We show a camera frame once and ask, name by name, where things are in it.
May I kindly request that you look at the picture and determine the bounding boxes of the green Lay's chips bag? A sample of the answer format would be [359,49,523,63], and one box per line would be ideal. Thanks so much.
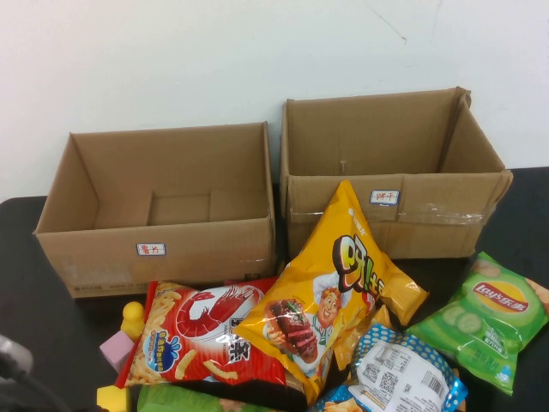
[404,251,549,397]

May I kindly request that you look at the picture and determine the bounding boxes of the yellow chef snack bag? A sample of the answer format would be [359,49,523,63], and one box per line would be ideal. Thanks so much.
[233,179,431,407]

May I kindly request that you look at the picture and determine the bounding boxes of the orange snack bag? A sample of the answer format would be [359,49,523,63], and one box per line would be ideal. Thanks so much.
[333,301,394,371]

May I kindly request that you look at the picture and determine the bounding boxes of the blue white snack bag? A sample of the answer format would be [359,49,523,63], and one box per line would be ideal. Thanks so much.
[307,322,469,412]

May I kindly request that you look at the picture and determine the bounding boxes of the green snack bag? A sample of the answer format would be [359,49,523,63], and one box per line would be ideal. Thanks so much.
[136,382,229,412]

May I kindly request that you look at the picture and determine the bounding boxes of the blue-bordered white label sticker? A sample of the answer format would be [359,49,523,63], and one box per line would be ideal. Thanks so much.
[136,242,167,258]
[370,189,401,206]

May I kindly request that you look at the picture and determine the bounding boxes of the cardboard box with printed base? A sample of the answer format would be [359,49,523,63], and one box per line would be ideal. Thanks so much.
[33,122,278,300]

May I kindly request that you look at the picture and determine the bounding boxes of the red shrimp chips bag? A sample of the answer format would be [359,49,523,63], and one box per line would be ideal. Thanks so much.
[114,276,288,390]

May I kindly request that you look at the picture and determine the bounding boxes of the cardboard box with clear tape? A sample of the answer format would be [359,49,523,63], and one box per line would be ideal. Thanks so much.
[280,87,515,261]

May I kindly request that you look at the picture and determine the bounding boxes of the yellow rubber duck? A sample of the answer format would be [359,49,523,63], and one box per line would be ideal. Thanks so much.
[120,300,148,342]

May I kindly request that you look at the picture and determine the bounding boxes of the pink foam cube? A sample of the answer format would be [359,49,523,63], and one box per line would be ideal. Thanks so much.
[99,330,136,375]

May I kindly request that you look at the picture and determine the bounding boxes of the yellow foam block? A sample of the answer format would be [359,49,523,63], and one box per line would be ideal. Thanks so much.
[96,384,132,412]

